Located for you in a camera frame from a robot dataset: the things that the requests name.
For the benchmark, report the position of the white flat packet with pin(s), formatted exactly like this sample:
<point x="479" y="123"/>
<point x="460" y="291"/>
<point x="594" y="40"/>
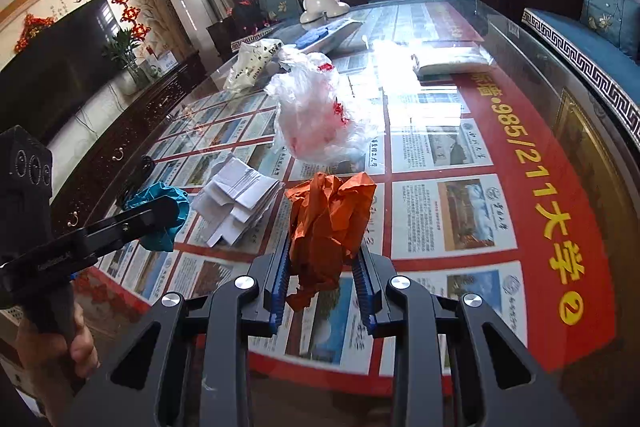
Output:
<point x="450" y="59"/>

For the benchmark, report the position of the white spotted plastic bag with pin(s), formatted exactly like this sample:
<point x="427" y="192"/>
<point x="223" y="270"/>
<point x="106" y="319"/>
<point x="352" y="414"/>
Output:
<point x="250" y="62"/>

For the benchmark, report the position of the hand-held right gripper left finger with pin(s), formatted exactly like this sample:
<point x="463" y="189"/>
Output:
<point x="280" y="279"/>

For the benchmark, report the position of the blue and white package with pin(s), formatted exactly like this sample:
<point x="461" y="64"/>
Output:
<point x="330" y="34"/>

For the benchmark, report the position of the teal paper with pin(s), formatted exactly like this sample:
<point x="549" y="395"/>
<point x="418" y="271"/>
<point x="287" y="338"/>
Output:
<point x="165" y="227"/>

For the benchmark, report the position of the dark wooden television cabinet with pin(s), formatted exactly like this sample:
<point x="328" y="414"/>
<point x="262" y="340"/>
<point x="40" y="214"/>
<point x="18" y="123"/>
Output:
<point x="125" y="132"/>

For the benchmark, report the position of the flattened white cardboard box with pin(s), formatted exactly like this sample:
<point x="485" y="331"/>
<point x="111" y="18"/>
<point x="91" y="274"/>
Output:
<point x="235" y="197"/>

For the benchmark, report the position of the red knot wall ornament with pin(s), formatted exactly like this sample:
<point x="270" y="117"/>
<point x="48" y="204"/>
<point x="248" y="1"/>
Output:
<point x="32" y="32"/>

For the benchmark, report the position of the teal embroidered cushion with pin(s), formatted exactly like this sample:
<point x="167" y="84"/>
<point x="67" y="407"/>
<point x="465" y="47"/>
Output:
<point x="277" y="4"/>
<point x="607" y="17"/>

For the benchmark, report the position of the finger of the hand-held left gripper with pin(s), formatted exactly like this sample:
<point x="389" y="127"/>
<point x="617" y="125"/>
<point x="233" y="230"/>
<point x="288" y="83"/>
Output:
<point x="150" y="217"/>

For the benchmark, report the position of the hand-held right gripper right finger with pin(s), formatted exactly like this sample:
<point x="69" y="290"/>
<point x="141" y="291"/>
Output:
<point x="365" y="289"/>

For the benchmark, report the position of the red printed table poster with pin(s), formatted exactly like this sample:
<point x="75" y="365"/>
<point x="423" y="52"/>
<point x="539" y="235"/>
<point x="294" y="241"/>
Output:
<point x="450" y="187"/>

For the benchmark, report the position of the orange paper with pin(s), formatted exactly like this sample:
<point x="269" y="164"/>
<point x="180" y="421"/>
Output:
<point x="330" y="227"/>

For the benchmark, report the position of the person's left hand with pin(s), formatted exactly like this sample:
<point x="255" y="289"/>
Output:
<point x="75" y="349"/>

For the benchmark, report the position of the black flat television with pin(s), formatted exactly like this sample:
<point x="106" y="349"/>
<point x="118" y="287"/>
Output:
<point x="50" y="62"/>

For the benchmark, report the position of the pink and white plastic bag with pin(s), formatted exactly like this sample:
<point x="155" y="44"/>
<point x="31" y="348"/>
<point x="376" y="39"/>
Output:
<point x="315" y="117"/>

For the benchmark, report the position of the green plant in glass vase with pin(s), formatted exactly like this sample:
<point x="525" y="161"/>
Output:
<point x="125" y="57"/>

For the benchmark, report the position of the dark wooden sofa blue seat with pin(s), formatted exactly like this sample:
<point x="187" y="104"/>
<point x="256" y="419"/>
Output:
<point x="600" y="57"/>

